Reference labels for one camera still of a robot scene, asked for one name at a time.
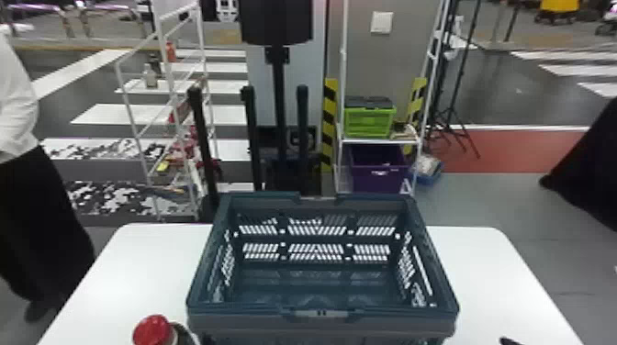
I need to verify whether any small blue basket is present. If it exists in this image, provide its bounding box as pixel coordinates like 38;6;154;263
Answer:
410;154;445;187

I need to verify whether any purple crate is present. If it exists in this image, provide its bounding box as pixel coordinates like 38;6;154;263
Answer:
347;143;411;195

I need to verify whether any black tripod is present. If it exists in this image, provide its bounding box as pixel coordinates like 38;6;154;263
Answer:
426;0;482;161

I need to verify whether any green crate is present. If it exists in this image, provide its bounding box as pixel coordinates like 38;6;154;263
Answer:
342;95;398;139

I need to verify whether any white shelf trolley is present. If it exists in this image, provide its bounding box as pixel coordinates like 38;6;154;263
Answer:
333;0;426;195

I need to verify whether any dark bottle with red cap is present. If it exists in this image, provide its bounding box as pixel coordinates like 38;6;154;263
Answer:
131;314;199;345

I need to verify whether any clear bottle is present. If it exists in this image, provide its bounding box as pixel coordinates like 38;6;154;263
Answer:
142;62;160;89

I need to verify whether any person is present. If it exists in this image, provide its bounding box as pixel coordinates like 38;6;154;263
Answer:
0;23;96;324

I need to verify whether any yellow black striped post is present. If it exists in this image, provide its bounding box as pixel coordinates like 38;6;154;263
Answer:
320;77;339;173

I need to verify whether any white wall plate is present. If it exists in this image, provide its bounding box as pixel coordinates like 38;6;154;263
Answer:
369;10;395;35

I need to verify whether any white wire rack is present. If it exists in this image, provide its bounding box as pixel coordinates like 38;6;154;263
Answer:
113;0;224;223

